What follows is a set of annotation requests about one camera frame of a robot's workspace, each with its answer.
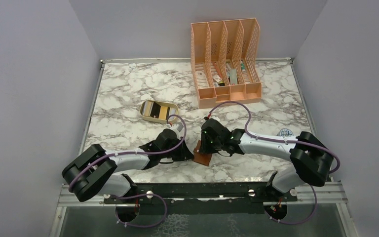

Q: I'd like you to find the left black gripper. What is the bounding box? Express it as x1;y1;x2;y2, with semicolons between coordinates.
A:
160;137;194;162

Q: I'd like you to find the brown leather card holder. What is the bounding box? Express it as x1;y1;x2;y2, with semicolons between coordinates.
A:
193;140;212;166

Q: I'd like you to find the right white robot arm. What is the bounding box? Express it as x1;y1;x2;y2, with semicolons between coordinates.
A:
199;118;335;201

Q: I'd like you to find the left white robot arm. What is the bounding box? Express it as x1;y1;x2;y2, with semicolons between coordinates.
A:
61;128;194;203

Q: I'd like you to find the tan oval card tray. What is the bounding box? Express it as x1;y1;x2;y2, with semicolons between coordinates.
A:
139;100;180;124

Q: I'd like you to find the small box in organizer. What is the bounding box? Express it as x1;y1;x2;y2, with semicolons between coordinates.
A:
212;75;226;87

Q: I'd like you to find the green white tube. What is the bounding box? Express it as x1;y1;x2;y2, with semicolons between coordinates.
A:
240;62;246;73

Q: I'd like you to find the orange plastic file organizer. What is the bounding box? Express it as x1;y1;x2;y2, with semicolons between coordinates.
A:
190;18;262;109

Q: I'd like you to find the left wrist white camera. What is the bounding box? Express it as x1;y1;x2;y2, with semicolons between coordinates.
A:
168;122;184;134

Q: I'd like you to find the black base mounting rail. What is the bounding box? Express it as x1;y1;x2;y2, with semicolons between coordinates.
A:
104;182;298;217

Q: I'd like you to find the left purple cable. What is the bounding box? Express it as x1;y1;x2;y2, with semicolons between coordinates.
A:
68;114;188;229

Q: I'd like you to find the purple cable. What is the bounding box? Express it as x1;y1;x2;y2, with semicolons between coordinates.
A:
68;114;188;229
203;100;341;226

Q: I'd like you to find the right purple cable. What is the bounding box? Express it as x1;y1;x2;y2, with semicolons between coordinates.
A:
203;100;341;226

